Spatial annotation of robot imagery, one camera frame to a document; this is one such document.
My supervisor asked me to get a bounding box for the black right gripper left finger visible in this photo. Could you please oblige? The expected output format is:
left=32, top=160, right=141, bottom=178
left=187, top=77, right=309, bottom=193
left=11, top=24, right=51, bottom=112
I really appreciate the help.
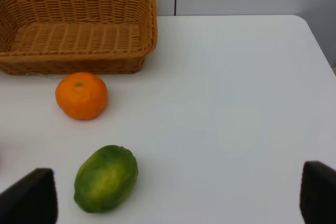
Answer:
left=1, top=168, right=58, bottom=224

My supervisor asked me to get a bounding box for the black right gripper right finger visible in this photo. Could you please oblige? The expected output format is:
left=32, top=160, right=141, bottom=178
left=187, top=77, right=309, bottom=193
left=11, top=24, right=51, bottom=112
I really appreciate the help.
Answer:
left=300, top=161, right=335, bottom=224

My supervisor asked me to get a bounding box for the green lime fruit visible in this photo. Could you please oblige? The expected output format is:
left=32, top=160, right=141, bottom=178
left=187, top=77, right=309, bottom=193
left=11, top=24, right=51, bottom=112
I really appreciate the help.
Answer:
left=73, top=145, right=139, bottom=214

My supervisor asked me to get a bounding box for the orange tangerine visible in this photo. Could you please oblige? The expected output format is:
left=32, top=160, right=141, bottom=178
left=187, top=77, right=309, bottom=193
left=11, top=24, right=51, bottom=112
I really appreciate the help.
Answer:
left=55, top=72, right=108, bottom=120

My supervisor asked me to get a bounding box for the light tan wicker basket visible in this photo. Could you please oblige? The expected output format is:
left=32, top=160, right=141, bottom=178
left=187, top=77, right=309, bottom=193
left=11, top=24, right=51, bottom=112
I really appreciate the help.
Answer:
left=1, top=0, right=158, bottom=75

